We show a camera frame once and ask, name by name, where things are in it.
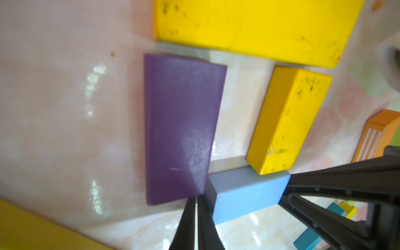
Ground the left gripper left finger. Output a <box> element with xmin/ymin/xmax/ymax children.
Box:
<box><xmin>169</xmin><ymin>195</ymin><xmax>225</xmax><ymax>250</ymax></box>

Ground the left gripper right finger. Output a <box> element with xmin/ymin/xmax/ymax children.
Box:
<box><xmin>279</xmin><ymin>146</ymin><xmax>400</xmax><ymax>250</ymax></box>

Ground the light blue block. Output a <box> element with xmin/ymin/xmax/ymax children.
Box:
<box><xmin>204</xmin><ymin>166</ymin><xmax>290</xmax><ymax>225</ymax></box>

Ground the short yellow block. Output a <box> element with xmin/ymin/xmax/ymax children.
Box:
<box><xmin>246</xmin><ymin>66</ymin><xmax>332</xmax><ymax>175</ymax></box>

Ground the purple block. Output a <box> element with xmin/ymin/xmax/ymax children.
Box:
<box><xmin>144</xmin><ymin>53</ymin><xmax>227</xmax><ymax>206</ymax></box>

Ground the long yellow block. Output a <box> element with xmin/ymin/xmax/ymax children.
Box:
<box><xmin>153</xmin><ymin>0</ymin><xmax>364</xmax><ymax>68</ymax></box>

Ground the yellow-green long block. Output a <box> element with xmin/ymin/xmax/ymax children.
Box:
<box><xmin>1</xmin><ymin>200</ymin><xmax>111</xmax><ymax>250</ymax></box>

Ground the yellow block right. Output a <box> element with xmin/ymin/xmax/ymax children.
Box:
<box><xmin>339</xmin><ymin>201</ymin><xmax>357</xmax><ymax>219</ymax></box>

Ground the green block upper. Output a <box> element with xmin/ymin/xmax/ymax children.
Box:
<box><xmin>390</xmin><ymin>126</ymin><xmax>400</xmax><ymax>146</ymax></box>

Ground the orange block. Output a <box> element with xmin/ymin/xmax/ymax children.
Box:
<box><xmin>352</xmin><ymin>109</ymin><xmax>400</xmax><ymax>162</ymax></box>

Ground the cyan long block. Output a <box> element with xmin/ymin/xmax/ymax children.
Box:
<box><xmin>293</xmin><ymin>203</ymin><xmax>346</xmax><ymax>250</ymax></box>

